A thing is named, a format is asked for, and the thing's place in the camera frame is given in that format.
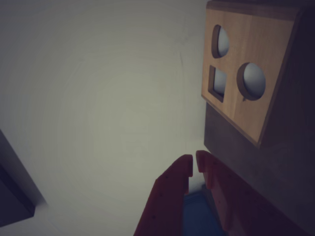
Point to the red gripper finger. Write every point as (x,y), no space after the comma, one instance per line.
(233,201)
(167,196)

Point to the wooden shape sorter box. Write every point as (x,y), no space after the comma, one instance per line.
(256,44)

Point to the blue flat object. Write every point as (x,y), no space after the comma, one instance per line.
(197,218)

